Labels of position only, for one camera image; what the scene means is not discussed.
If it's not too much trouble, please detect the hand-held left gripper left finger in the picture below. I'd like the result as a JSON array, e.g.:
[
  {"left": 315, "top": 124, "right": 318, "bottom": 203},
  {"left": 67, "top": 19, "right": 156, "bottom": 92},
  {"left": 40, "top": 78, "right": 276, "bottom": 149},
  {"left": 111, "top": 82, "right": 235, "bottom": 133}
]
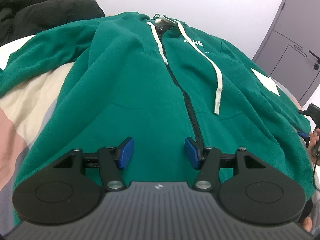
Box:
[{"left": 52, "top": 137, "right": 135, "bottom": 192}]

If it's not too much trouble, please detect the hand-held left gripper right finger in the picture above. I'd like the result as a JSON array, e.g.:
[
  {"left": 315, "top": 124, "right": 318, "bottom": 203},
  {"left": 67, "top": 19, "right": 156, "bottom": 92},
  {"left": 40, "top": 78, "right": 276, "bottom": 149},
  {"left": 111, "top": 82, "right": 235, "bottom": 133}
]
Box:
[{"left": 184, "top": 137, "right": 268, "bottom": 192}]

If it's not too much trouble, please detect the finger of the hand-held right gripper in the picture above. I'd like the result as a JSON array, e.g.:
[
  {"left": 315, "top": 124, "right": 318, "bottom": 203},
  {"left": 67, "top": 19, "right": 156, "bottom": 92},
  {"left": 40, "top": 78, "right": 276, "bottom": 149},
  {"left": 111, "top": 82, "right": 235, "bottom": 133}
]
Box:
[{"left": 298, "top": 131, "right": 310, "bottom": 148}]

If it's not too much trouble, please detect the green zip hoodie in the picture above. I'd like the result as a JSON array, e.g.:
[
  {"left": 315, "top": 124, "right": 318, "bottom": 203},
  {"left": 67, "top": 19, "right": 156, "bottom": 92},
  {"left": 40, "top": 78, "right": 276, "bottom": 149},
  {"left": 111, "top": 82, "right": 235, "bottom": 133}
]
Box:
[{"left": 0, "top": 11, "right": 315, "bottom": 230}]

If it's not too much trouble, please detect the person's right hand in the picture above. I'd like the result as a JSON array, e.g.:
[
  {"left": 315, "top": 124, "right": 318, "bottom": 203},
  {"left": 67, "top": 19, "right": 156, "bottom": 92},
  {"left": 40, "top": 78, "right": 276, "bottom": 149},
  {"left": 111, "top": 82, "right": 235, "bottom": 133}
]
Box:
[{"left": 309, "top": 128, "right": 320, "bottom": 158}]

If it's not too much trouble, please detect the grey door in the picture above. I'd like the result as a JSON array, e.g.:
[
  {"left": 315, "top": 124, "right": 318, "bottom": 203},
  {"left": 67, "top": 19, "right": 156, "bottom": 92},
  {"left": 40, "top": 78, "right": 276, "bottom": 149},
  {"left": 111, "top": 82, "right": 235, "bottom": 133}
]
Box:
[{"left": 252, "top": 0, "right": 320, "bottom": 107}]

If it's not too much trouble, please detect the patchwork bed sheet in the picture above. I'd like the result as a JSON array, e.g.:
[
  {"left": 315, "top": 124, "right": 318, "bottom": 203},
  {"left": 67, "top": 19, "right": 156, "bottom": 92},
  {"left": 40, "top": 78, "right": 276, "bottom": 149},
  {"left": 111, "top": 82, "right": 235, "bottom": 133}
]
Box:
[{"left": 0, "top": 60, "right": 304, "bottom": 198}]

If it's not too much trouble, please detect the black padded jacket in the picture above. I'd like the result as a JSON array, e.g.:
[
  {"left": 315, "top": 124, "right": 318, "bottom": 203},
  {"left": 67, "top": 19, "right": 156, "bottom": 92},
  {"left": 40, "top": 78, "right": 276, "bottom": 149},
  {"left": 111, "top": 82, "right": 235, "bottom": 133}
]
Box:
[{"left": 0, "top": 0, "right": 105, "bottom": 48}]

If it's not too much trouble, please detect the black cable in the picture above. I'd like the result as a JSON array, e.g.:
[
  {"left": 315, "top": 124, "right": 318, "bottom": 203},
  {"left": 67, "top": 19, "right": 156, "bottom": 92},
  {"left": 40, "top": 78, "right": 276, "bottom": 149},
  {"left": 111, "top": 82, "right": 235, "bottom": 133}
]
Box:
[{"left": 311, "top": 152, "right": 320, "bottom": 190}]

